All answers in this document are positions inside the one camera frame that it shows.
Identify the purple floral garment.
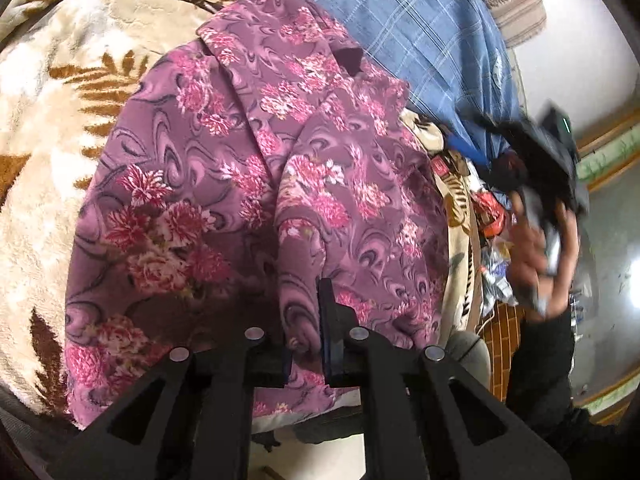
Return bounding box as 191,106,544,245
64,0,448,431

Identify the black sleeved right forearm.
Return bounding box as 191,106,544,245
506,310,639,467

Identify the person's right hand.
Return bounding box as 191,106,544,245
508,192,579,323

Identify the wooden framed cabinet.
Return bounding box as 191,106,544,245
577,107,639,192

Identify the red cloth pile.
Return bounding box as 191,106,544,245
471,190,506,238

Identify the blue plaid bedsheet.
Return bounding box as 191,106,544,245
314,0,521,160

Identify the beige leaf-pattern blanket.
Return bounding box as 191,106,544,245
1,0,233,416

